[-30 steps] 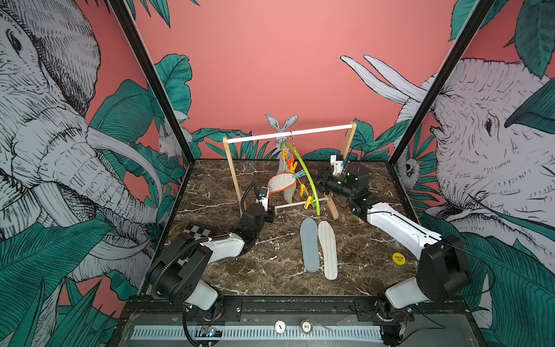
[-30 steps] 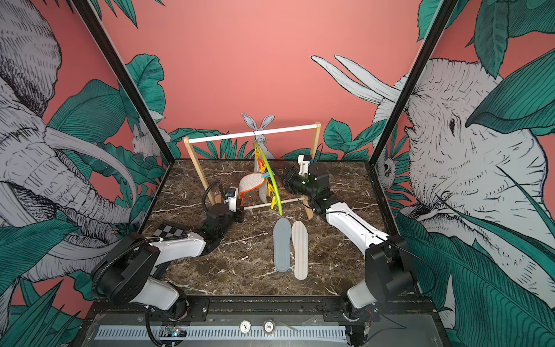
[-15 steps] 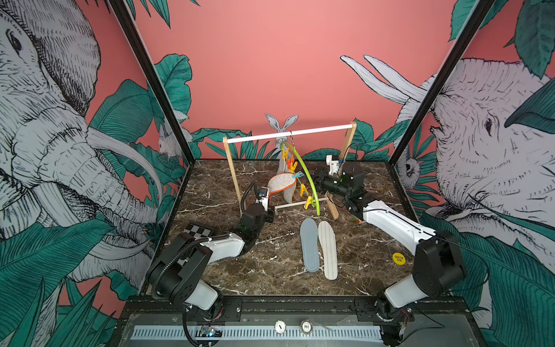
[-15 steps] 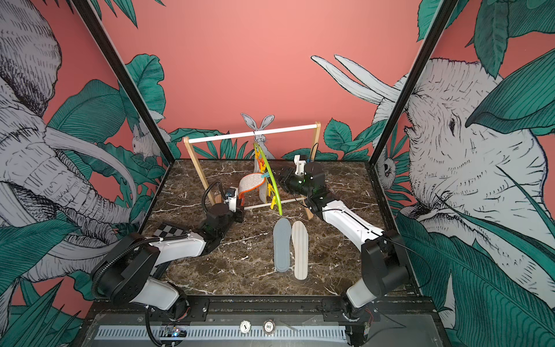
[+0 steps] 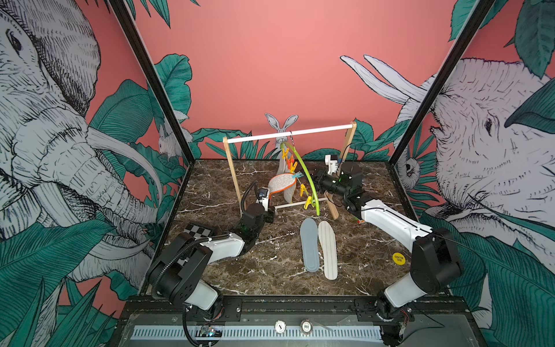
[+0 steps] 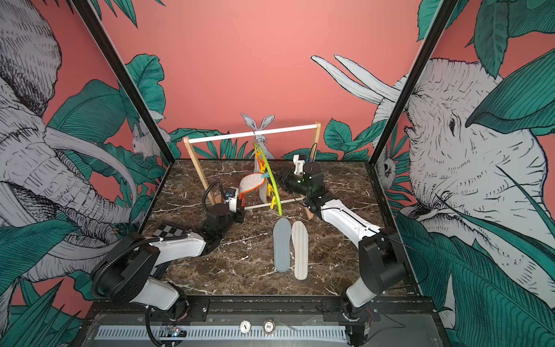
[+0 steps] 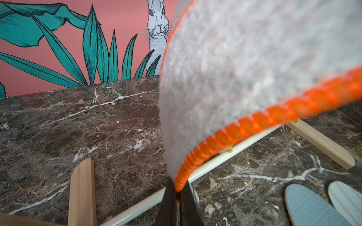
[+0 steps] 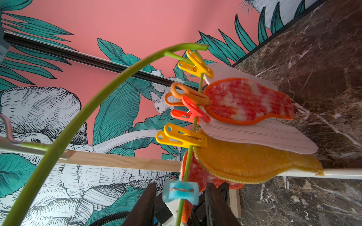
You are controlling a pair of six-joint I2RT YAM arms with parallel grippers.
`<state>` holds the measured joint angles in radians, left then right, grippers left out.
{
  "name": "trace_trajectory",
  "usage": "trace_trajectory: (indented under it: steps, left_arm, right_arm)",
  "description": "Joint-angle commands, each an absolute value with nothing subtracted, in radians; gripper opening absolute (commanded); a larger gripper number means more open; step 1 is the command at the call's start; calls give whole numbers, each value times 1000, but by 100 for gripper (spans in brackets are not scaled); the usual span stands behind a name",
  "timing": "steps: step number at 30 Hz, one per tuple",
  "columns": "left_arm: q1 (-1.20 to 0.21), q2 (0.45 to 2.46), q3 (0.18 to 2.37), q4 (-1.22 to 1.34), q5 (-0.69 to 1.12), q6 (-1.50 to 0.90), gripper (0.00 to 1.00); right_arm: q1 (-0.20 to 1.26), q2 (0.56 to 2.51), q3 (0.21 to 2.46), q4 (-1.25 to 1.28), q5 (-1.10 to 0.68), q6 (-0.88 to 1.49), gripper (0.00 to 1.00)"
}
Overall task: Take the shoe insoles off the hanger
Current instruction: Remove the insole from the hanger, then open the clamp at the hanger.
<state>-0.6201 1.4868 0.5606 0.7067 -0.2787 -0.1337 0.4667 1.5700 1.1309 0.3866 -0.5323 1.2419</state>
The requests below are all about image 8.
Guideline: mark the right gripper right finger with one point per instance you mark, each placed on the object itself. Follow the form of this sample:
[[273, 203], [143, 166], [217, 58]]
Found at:
[[218, 213]]

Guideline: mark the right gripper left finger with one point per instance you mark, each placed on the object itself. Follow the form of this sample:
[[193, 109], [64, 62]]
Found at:
[[143, 212]]

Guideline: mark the orange-edged felt insole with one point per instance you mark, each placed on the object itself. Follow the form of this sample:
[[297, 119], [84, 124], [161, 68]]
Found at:
[[240, 101], [201, 176]]

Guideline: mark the yellow-edged felt insole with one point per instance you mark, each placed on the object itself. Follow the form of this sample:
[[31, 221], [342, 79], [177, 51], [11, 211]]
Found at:
[[250, 163]]

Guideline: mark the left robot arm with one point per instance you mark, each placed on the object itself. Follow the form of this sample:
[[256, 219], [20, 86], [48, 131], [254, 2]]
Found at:
[[163, 215]]

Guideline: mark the light blue clothespin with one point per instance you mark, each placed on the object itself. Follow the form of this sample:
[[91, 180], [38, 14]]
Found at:
[[175, 189]]

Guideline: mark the yellow clothespin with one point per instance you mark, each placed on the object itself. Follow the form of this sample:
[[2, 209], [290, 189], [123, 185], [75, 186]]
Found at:
[[177, 136], [197, 66]]

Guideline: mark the white thin insole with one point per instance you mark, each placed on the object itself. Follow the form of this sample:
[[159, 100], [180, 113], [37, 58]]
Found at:
[[269, 133]]

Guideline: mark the red clothespin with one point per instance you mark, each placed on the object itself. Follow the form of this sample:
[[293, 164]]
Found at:
[[194, 112]]

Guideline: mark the orange clothespin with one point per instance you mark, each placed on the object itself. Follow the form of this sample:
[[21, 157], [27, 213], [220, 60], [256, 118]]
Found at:
[[178, 91]]

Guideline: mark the white embossed foam insole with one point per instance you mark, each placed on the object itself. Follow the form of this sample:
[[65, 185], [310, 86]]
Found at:
[[225, 72]]

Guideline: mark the wooden hanger rack frame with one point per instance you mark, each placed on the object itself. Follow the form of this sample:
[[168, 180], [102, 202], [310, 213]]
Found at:
[[107, 160]]

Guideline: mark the left black frame post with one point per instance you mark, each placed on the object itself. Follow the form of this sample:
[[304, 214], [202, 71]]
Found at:
[[76, 56]]

